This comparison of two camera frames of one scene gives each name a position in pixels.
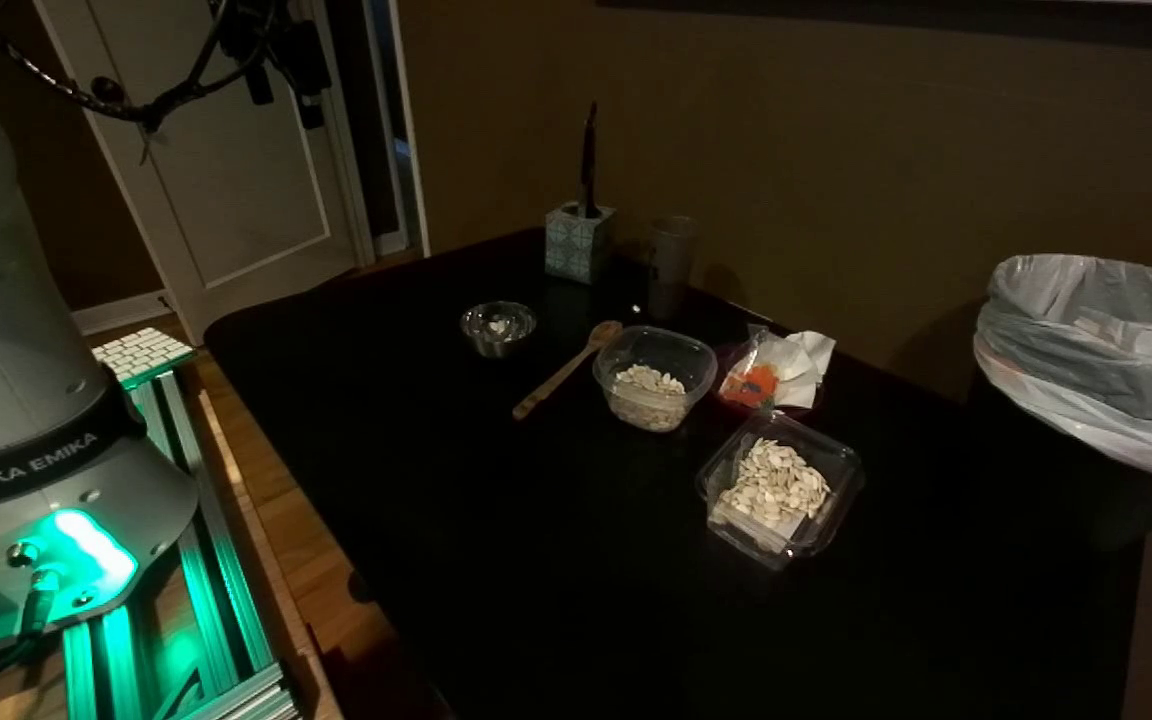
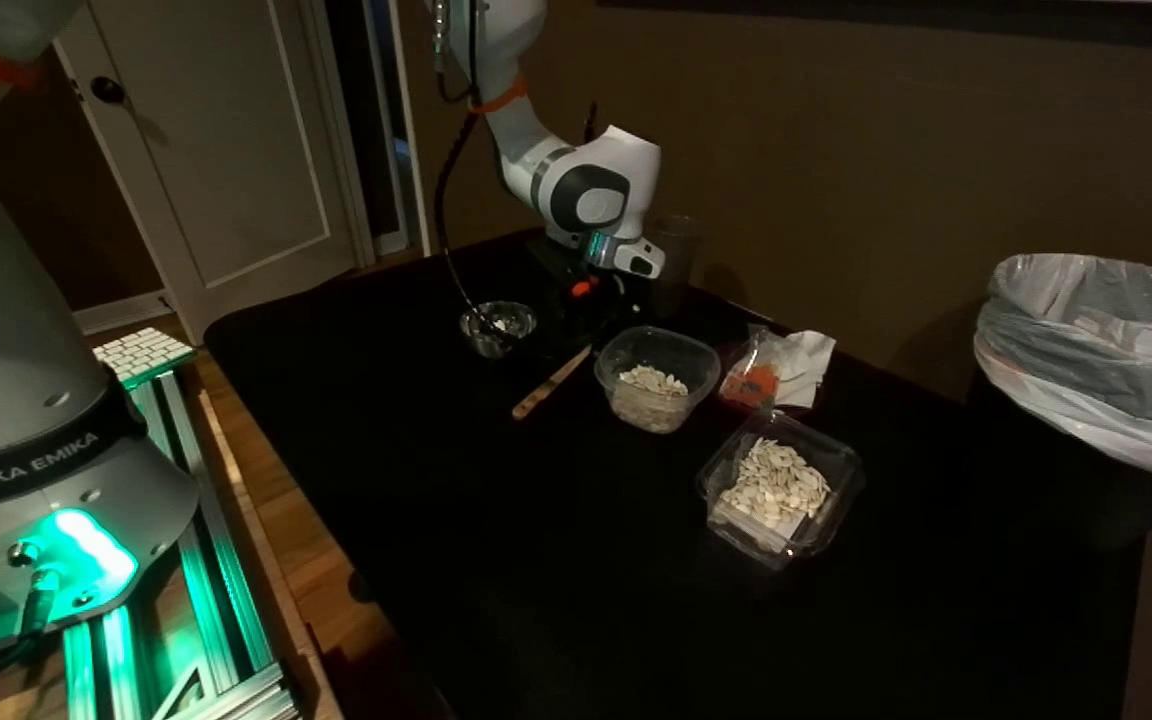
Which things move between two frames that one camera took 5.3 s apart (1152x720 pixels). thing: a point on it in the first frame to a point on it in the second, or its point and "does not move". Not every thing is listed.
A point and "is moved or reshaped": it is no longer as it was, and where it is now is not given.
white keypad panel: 140,352 does not move
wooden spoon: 600,339 is moved or reshaped
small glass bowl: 497,325 does not move
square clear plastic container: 778,493 does not move
